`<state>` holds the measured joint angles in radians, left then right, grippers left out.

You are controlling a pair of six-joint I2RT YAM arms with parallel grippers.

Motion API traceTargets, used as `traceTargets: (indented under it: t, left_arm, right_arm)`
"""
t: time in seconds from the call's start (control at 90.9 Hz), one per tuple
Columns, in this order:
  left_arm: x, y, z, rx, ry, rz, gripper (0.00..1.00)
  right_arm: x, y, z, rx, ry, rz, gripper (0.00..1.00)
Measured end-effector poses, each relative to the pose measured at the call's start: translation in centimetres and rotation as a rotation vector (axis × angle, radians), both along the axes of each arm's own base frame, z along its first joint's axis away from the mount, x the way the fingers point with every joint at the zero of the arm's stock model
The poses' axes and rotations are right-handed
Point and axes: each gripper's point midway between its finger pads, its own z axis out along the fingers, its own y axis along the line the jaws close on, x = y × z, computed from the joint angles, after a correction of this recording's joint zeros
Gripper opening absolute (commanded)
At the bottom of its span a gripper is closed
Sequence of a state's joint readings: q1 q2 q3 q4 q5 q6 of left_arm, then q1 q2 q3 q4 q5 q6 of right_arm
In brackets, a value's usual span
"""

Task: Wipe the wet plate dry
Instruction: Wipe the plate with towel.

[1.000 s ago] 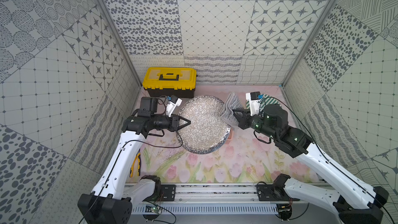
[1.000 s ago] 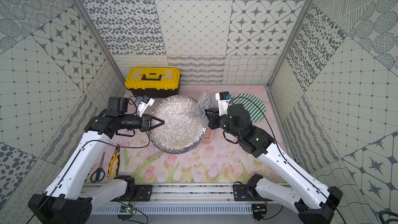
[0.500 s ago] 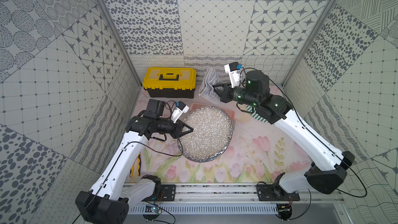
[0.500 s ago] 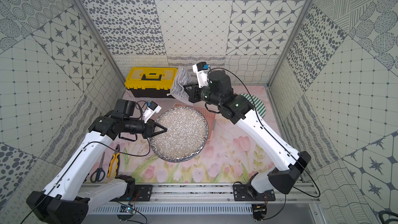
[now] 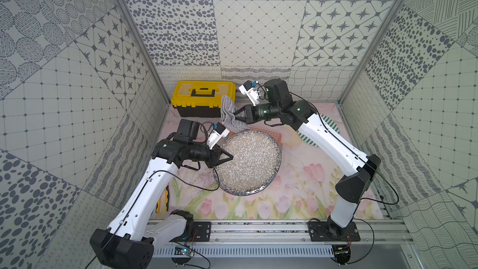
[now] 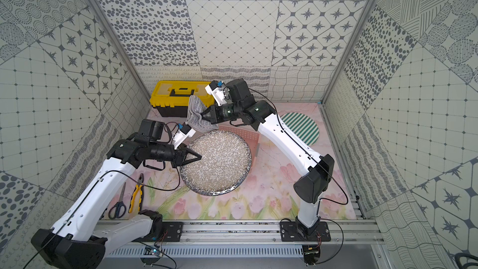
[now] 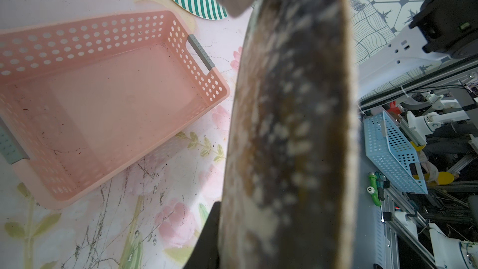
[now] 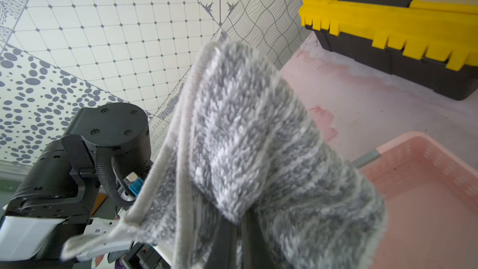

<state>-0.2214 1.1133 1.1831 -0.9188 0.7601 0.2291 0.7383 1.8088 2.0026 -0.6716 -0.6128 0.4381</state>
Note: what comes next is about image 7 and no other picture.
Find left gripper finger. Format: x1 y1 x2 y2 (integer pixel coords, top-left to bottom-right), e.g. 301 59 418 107
183 201 221 269

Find speckled grey plate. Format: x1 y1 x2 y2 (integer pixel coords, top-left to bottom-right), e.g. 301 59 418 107
218 0 359 269

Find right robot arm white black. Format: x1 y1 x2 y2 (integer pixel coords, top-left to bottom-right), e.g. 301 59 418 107
358 0 478 97

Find pink perforated basket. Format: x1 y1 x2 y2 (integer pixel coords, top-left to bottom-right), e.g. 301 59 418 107
1 10 230 209

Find blue perforated basket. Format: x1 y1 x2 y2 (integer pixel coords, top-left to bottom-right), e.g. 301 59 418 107
363 112 428 194

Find green white tool handle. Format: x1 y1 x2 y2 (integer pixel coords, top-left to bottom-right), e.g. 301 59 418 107
367 172 382 207

